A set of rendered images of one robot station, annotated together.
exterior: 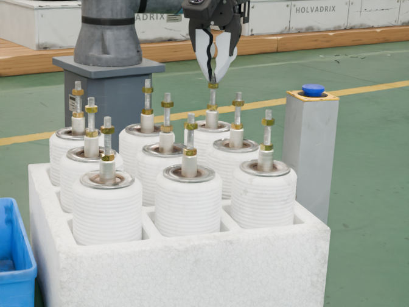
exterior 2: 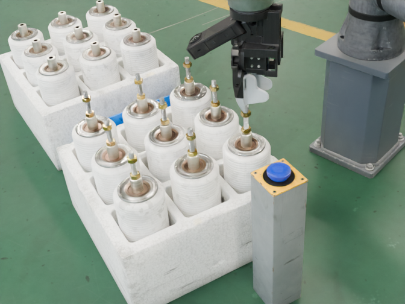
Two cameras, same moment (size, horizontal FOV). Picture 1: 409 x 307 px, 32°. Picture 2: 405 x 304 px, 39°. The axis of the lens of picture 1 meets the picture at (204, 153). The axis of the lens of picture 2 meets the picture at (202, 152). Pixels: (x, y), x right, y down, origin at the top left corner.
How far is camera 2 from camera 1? 1.42 m
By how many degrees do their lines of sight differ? 75
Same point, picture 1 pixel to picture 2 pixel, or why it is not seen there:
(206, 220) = (99, 187)
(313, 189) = (261, 251)
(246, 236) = (97, 214)
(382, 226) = not seen: outside the picture
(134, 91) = (356, 82)
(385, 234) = not seen: outside the picture
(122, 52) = (352, 44)
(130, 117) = (350, 102)
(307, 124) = (254, 195)
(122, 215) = (78, 149)
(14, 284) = not seen: hidden behind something
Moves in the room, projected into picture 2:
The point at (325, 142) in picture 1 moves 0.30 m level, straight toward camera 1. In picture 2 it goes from (266, 223) to (94, 230)
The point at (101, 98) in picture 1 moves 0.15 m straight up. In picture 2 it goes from (328, 73) to (332, 14)
